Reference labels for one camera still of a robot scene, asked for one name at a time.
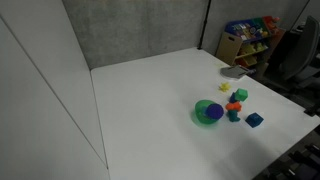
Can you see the blue toy bin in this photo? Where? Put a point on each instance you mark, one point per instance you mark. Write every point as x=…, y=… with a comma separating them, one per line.
x=243, y=30

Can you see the small blue toy block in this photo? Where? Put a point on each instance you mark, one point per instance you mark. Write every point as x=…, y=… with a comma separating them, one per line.
x=232, y=98

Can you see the grey office chair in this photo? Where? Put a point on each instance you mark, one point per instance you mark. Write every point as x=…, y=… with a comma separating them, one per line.
x=298, y=53

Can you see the orange rubber toy animal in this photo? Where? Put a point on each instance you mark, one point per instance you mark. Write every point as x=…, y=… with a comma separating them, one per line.
x=233, y=106

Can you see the black vertical pole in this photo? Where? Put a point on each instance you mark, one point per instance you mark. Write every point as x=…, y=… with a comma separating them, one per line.
x=204, y=25

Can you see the purple spiky ball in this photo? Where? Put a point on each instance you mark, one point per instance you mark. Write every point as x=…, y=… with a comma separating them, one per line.
x=214, y=111

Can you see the black floor equipment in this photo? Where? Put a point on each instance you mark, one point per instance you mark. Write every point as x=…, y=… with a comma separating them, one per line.
x=296, y=160

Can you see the dark blue soft cube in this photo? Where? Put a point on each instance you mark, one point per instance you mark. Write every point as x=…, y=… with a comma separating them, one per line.
x=254, y=120

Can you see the green soft cube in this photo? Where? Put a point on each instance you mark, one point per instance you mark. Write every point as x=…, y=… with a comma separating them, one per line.
x=241, y=94

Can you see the red toy bin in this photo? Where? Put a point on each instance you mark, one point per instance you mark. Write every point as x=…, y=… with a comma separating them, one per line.
x=270, y=21

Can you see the yellow star toy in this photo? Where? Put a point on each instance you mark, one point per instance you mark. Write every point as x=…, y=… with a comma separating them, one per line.
x=225, y=87

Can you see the teal rubber toy squirrel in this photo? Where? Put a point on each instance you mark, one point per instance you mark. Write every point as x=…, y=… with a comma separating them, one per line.
x=233, y=116

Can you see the green plastic bowl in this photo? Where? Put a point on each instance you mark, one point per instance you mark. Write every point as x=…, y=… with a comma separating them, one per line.
x=200, y=115

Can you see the grey flat pad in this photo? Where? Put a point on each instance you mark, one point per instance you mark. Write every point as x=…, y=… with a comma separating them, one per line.
x=234, y=71

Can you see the wooden toy shelf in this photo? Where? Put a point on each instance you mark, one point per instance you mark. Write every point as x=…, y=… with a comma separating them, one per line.
x=228, y=48

